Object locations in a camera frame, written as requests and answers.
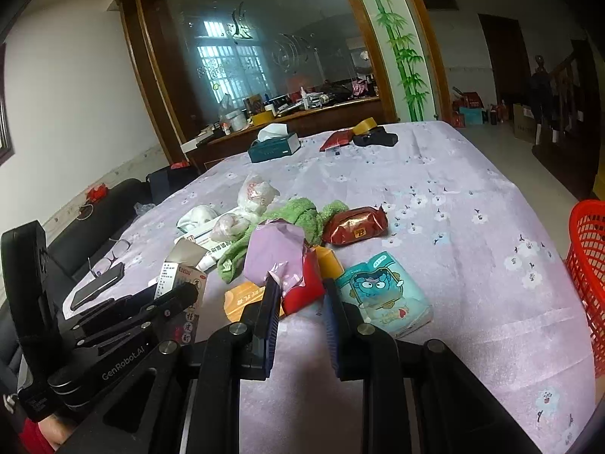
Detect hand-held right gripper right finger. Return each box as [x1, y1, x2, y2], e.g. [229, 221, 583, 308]
[321, 288, 544, 454]

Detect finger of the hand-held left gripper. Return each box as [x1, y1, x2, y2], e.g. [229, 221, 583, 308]
[74, 282, 200, 359]
[60, 294, 160, 337]

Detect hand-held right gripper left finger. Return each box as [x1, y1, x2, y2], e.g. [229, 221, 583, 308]
[66, 275, 284, 454]

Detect medicine box with red print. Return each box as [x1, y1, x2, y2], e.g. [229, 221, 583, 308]
[149, 238, 209, 346]

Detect orange yellow packet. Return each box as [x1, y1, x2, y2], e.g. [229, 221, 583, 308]
[223, 246, 345, 327]

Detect long white cardboard box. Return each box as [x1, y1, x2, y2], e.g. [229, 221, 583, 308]
[177, 231, 247, 271]

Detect bright red packet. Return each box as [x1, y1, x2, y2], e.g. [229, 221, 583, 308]
[282, 248, 327, 317]

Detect cartoon print tissue pack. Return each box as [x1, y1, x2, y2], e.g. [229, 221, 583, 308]
[335, 252, 434, 340]

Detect purple wrapper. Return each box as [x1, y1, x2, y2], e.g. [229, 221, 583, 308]
[243, 220, 308, 300]

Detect red-brown snack packet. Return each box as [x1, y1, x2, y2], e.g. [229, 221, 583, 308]
[322, 205, 388, 247]

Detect green fluffy towel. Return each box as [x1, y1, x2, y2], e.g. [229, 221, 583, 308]
[216, 199, 349, 281]

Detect red plastic mesh basket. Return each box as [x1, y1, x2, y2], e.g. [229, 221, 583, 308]
[565, 200, 605, 336]

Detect person's left forearm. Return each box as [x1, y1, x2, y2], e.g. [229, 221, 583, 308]
[19, 414, 79, 454]

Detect black smartphone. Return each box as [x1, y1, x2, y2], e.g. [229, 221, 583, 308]
[71, 261, 125, 310]

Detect eyeglasses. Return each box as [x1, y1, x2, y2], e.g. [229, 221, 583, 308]
[87, 238, 132, 277]

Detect black leather sofa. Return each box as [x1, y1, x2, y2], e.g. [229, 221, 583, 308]
[0, 177, 157, 389]

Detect dark bag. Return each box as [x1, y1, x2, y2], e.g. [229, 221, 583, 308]
[146, 165, 199, 204]

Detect crumpled white plastic bag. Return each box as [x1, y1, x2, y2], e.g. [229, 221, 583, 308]
[210, 174, 279, 242]

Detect purple floral tablecloth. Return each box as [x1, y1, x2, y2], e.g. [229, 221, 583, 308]
[61, 120, 597, 454]

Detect teal tissue box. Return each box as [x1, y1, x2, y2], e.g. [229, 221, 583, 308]
[248, 124, 301, 164]

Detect flat dark red packet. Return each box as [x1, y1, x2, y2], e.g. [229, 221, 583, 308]
[320, 129, 354, 152]

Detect black pouch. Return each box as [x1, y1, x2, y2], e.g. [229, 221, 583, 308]
[354, 130, 399, 148]

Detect pile of assorted household items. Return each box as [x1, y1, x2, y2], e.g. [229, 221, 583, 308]
[194, 78, 379, 140]

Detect wooden framed glass partition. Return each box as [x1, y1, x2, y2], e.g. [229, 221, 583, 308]
[116, 0, 398, 171]

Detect red gift boxes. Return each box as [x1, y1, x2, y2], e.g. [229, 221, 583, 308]
[451, 87, 487, 127]

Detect brown cardboard box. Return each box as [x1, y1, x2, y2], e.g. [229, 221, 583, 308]
[513, 103, 537, 145]

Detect bamboo print panel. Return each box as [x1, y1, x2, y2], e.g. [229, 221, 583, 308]
[354, 0, 436, 124]

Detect wooden staircase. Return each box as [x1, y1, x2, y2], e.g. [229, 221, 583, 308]
[532, 40, 605, 199]

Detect dark wooden door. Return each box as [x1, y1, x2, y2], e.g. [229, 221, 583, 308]
[478, 13, 532, 109]

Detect dark wooden window frame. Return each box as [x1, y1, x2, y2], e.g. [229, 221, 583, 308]
[0, 42, 15, 166]

